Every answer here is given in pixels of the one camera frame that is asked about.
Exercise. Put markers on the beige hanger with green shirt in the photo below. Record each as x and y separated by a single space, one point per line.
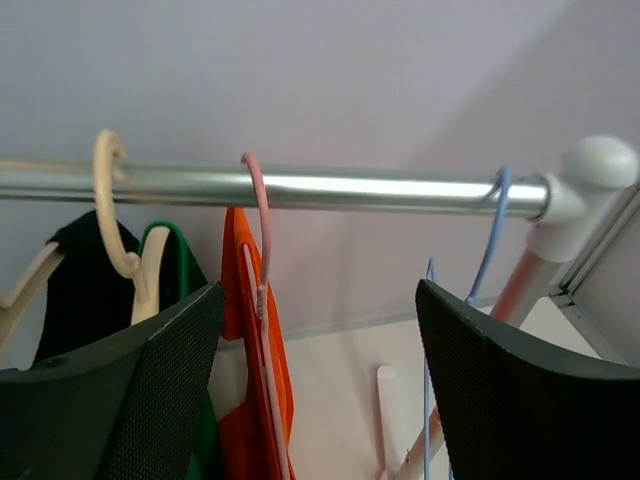
144 271

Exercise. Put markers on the black t shirt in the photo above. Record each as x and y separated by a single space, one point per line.
87 300

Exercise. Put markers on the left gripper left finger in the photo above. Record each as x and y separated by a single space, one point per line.
124 407

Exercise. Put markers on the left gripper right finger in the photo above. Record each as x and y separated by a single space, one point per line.
513 406

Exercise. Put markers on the blue wire hanger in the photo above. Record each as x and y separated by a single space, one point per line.
501 187

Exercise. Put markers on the orange t shirt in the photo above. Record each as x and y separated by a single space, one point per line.
247 434

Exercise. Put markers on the bright green t shirt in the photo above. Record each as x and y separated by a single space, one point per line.
180 275

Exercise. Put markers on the metal clothes rack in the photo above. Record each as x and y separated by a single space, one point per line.
564 208

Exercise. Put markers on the pink wire hanger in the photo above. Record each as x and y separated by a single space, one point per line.
261 309

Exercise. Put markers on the beige hanger with black shirt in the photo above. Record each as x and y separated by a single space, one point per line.
13 307

